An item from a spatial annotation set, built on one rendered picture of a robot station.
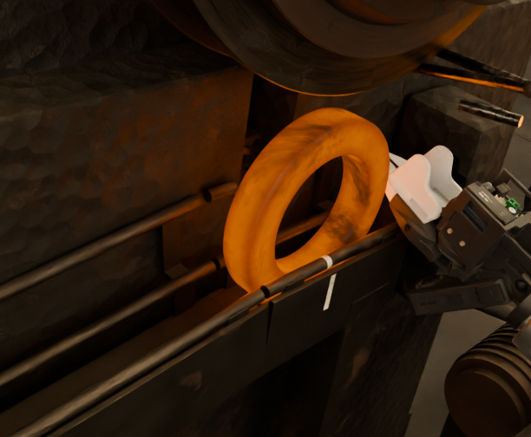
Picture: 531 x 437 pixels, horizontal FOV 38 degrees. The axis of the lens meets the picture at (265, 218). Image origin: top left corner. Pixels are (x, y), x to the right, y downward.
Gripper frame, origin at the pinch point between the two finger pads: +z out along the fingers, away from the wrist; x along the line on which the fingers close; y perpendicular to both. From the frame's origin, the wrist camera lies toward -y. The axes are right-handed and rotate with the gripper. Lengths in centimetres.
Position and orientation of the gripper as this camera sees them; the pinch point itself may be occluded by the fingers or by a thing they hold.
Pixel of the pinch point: (385, 167)
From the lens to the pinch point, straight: 78.1
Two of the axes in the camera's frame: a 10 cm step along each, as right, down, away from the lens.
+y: 3.4, -6.4, -6.9
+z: -6.1, -7.1, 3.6
